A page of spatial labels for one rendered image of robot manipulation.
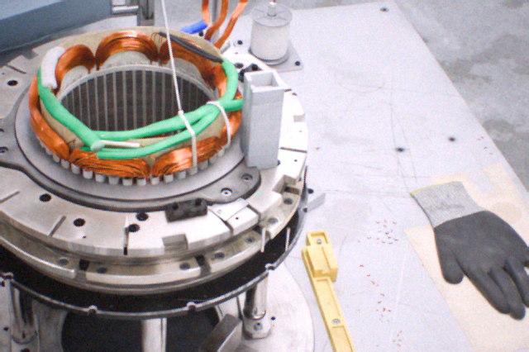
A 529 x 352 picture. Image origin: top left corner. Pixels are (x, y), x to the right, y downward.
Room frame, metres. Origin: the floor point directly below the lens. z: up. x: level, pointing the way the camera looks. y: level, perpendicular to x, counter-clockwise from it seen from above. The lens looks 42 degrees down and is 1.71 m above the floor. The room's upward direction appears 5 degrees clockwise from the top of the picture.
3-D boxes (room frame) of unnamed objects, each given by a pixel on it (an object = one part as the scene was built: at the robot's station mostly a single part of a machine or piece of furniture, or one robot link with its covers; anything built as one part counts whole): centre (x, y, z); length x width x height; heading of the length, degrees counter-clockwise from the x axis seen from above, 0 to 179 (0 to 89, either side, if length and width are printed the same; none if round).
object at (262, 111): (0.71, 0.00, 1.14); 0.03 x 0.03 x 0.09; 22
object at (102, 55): (0.82, 0.14, 1.12); 0.06 x 0.02 x 0.04; 112
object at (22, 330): (0.71, 0.24, 0.91); 0.02 x 0.02 x 0.21
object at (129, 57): (0.82, 0.14, 1.12); 0.05 x 0.01 x 0.02; 112
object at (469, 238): (0.93, -0.28, 0.79); 0.24 x 0.13 x 0.02; 20
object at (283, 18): (1.31, 0.01, 0.82); 0.06 x 0.06 x 0.07
